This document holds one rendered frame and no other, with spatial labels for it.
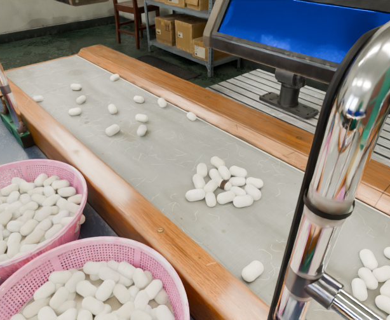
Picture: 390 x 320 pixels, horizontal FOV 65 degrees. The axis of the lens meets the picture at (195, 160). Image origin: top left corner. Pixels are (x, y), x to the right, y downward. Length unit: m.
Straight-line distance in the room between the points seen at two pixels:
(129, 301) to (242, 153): 0.40
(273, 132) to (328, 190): 0.60
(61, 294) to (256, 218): 0.33
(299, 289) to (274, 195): 0.40
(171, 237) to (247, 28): 0.32
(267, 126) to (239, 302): 0.46
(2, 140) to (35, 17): 4.10
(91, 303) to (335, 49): 0.42
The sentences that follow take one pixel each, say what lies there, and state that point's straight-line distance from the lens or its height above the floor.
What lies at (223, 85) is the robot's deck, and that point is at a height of 0.67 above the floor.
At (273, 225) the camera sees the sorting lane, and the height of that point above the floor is 0.74.
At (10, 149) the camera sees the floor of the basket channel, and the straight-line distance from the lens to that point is 0.99.
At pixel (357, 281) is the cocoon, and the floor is 0.76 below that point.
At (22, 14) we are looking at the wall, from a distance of 5.03.
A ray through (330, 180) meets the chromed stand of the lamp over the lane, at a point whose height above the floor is 1.05.
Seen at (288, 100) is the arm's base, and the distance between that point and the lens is 1.07.
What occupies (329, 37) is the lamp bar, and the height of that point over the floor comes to 1.08.
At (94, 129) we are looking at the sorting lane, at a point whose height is 0.74.
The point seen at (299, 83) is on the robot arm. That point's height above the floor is 0.77.
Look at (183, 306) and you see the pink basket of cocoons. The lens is 0.44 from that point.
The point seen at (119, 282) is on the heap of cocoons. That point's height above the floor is 0.73.
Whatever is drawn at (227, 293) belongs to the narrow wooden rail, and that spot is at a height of 0.76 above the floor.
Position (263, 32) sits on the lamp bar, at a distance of 0.34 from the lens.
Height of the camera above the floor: 1.15
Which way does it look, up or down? 36 degrees down
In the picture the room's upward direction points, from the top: 1 degrees counter-clockwise
